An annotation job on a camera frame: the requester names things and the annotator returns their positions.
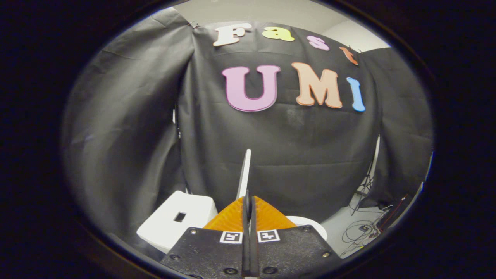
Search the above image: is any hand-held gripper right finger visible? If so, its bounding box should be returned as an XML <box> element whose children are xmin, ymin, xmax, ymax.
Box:
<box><xmin>250</xmin><ymin>196</ymin><xmax>342</xmax><ymax>278</ymax></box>

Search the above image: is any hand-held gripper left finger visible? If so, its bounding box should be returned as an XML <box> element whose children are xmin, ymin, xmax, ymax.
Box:
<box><xmin>161</xmin><ymin>190</ymin><xmax>251</xmax><ymax>278</ymax></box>

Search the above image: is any white toilet lid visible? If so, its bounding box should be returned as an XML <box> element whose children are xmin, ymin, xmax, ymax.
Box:
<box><xmin>236</xmin><ymin>149</ymin><xmax>252</xmax><ymax>200</ymax></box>

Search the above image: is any white ceramic toilet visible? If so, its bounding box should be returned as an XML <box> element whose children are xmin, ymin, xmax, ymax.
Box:
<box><xmin>136</xmin><ymin>190</ymin><xmax>328</xmax><ymax>255</ymax></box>

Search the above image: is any black backdrop cloth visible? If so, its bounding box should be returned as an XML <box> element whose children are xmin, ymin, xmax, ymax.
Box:
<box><xmin>62</xmin><ymin>8</ymin><xmax>434</xmax><ymax>249</ymax></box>

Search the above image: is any black tripod stand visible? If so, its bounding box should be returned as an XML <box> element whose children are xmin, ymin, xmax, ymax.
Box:
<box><xmin>351</xmin><ymin>134</ymin><xmax>382</xmax><ymax>216</ymax></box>

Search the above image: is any red cable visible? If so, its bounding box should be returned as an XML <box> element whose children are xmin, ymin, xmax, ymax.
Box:
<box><xmin>377</xmin><ymin>195</ymin><xmax>408</xmax><ymax>232</ymax></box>

